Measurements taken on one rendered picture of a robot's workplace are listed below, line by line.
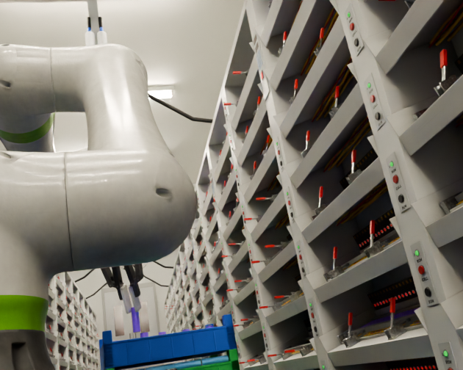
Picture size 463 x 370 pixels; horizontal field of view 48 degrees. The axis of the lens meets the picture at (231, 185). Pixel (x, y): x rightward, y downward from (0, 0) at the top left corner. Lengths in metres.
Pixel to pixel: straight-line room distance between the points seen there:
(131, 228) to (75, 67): 0.43
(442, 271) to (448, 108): 0.30
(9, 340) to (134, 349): 0.73
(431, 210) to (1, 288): 0.80
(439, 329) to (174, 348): 0.57
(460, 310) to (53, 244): 0.75
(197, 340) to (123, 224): 0.75
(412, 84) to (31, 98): 0.76
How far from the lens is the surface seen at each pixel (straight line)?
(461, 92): 0.95
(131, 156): 0.56
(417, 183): 1.09
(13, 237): 0.53
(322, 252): 1.72
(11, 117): 0.95
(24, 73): 0.91
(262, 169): 2.12
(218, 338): 1.26
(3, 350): 0.51
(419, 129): 1.05
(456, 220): 0.98
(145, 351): 1.23
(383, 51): 1.16
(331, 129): 1.43
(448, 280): 1.05
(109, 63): 0.87
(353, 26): 1.28
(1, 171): 0.55
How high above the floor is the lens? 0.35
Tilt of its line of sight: 20 degrees up
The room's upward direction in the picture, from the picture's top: 10 degrees counter-clockwise
